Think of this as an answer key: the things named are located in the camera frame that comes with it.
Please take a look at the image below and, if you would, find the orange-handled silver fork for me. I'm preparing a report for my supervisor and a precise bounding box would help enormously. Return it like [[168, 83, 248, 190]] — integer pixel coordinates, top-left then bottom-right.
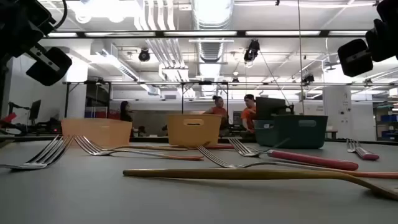
[[174, 141, 212, 149], [73, 135, 205, 161], [0, 134, 75, 170], [196, 145, 398, 180]]

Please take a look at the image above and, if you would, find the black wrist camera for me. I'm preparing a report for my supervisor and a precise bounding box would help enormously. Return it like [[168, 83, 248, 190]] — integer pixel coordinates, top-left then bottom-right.
[[25, 43, 73, 87], [337, 39, 374, 78]]

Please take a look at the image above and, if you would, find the black monitor on stand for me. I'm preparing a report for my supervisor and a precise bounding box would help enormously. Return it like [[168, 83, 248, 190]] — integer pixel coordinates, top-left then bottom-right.
[[255, 96, 295, 121]]

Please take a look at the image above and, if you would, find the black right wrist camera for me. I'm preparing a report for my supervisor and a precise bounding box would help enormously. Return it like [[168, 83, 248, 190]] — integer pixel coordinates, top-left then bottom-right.
[[337, 39, 374, 78]]

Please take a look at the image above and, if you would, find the black overhead light beam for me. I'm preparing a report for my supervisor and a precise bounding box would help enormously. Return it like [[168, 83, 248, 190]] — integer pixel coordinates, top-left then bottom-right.
[[46, 30, 371, 39]]

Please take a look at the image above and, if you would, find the shelf with blue bins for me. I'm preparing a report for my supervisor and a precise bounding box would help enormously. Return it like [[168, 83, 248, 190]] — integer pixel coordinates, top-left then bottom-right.
[[373, 102, 398, 141]]

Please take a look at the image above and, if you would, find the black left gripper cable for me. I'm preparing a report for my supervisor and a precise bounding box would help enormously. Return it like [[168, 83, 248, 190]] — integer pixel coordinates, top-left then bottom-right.
[[52, 0, 68, 30]]

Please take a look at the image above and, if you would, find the translucent orange plastic bin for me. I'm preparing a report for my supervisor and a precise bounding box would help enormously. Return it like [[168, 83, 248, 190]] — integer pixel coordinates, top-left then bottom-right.
[[61, 118, 133, 147]]

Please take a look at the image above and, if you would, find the yellow plastic bin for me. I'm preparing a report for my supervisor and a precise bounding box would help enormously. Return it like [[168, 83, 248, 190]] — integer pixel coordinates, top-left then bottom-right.
[[166, 113, 223, 147]]

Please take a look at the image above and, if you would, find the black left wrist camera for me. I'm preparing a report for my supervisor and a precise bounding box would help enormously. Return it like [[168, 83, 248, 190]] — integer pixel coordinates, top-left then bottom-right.
[[25, 43, 73, 87]]

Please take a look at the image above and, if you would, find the black table frame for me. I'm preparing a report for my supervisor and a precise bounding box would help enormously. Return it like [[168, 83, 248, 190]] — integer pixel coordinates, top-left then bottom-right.
[[0, 134, 398, 146]]

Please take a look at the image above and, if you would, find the small black monitor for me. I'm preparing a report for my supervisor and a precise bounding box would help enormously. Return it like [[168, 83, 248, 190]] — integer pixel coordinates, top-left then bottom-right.
[[29, 99, 42, 121]]

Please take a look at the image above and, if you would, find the black background rig frame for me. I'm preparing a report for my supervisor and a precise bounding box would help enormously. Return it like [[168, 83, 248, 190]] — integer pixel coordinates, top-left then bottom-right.
[[63, 80, 229, 118]]

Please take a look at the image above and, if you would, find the teal plastic bin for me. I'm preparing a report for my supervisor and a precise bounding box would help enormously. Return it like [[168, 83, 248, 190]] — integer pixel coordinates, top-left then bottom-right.
[[253, 114, 329, 149]]

